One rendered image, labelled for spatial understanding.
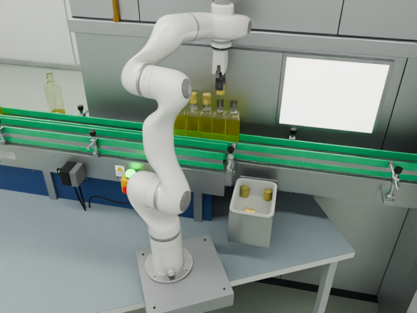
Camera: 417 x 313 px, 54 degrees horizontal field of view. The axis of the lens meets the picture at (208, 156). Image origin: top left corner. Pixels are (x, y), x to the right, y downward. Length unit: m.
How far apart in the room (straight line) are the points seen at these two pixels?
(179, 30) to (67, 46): 4.49
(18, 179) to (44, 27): 3.73
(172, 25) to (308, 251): 1.11
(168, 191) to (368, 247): 1.34
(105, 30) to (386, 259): 1.83
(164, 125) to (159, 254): 0.53
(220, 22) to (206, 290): 0.96
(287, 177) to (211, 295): 0.60
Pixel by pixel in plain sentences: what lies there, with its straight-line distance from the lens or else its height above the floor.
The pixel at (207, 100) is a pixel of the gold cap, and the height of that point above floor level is 1.31.
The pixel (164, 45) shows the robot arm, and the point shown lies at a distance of 1.24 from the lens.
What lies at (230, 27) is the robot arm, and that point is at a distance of 1.47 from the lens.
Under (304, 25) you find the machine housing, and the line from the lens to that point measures 1.74.
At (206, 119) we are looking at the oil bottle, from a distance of 1.75.
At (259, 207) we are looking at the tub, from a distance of 1.73.
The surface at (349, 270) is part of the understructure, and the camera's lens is 2.50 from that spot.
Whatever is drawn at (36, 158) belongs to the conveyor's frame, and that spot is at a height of 0.99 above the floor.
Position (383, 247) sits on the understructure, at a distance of 2.38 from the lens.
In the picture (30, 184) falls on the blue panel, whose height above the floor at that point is 0.81.
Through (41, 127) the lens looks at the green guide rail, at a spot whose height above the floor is 1.11.
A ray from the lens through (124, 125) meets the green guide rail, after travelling 1.97.
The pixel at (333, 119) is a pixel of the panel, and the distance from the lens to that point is 1.87.
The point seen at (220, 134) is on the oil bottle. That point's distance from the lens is 1.77.
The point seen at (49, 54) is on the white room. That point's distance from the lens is 5.88.
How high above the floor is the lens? 2.07
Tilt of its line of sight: 34 degrees down
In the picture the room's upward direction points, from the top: straight up
